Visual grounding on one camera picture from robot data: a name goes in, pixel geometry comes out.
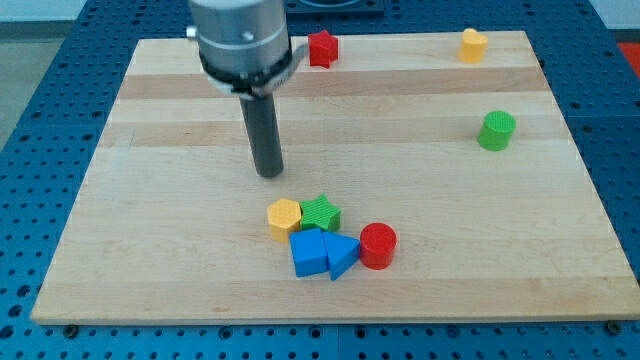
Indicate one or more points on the yellow hexagon block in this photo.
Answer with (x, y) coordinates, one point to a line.
(284, 218)

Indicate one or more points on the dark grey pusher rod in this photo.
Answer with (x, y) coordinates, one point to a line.
(261, 125)

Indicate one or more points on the yellow heart block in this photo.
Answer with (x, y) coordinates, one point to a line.
(473, 46)

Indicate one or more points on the blue cube block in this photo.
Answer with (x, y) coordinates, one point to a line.
(309, 254)

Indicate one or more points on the green cylinder block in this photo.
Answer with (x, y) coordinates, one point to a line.
(496, 131)

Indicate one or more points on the blue triangle block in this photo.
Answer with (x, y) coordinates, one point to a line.
(342, 253)

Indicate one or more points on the red star block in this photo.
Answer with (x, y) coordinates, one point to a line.
(323, 49)

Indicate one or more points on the wooden board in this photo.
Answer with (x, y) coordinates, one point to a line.
(169, 226)

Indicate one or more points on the red cylinder block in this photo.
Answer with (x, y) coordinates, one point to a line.
(377, 245)

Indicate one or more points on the green star block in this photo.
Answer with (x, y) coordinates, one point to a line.
(320, 213)

